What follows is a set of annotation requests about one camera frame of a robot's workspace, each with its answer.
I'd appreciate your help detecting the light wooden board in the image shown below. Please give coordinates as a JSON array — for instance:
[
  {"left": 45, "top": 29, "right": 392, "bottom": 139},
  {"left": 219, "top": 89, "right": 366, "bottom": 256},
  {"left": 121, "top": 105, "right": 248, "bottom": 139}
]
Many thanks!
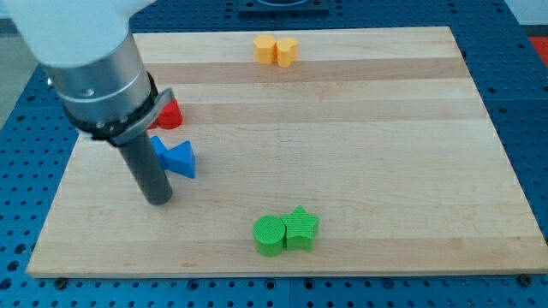
[{"left": 27, "top": 27, "right": 547, "bottom": 278}]

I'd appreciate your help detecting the blue triangle block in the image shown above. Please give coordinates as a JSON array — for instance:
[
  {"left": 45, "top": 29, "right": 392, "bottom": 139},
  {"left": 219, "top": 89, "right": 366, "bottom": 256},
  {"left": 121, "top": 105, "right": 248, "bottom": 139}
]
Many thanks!
[{"left": 163, "top": 141, "right": 195, "bottom": 179}]

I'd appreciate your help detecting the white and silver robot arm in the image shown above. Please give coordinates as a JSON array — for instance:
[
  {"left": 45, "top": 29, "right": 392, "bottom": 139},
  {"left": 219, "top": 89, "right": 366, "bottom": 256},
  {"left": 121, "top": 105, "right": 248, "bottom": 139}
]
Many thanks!
[{"left": 1, "top": 0, "right": 175, "bottom": 205}]

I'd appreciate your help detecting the red heart block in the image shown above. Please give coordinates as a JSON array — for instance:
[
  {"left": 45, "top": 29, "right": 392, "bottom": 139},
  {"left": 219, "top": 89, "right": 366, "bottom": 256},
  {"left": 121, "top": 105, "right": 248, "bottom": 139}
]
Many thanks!
[{"left": 148, "top": 98, "right": 184, "bottom": 130}]

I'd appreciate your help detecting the yellow heart block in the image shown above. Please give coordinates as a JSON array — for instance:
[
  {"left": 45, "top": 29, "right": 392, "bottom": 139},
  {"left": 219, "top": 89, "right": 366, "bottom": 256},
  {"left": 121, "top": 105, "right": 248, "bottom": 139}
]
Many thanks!
[{"left": 277, "top": 37, "right": 299, "bottom": 68}]

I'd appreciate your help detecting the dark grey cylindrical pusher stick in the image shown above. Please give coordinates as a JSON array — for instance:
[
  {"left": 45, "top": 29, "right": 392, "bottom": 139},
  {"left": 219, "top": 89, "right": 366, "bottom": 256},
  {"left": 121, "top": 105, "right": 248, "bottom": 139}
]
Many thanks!
[{"left": 119, "top": 133, "right": 173, "bottom": 205}]

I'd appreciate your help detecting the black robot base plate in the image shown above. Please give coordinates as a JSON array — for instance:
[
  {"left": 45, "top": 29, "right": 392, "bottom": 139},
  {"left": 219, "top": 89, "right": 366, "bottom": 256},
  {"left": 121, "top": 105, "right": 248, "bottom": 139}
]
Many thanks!
[{"left": 236, "top": 0, "right": 330, "bottom": 15}]

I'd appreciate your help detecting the blue cube block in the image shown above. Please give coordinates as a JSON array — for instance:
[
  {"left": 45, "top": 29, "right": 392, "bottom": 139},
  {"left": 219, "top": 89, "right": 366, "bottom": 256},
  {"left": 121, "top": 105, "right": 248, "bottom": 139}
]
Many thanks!
[{"left": 150, "top": 136, "right": 168, "bottom": 170}]

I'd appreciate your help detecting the green cylinder block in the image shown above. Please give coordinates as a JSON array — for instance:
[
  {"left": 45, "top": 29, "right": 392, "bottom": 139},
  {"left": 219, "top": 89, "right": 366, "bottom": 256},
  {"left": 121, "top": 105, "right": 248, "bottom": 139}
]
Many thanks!
[{"left": 253, "top": 216, "right": 286, "bottom": 257}]

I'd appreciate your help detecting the yellow hexagon block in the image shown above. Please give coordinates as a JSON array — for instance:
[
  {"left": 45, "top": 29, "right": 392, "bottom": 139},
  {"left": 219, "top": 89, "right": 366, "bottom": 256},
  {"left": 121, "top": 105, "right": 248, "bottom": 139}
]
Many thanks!
[{"left": 253, "top": 34, "right": 277, "bottom": 65}]

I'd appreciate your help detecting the green star block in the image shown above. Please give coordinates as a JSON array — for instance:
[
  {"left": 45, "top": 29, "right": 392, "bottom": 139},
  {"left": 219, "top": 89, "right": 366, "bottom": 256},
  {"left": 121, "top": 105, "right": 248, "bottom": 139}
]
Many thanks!
[{"left": 281, "top": 205, "right": 319, "bottom": 252}]

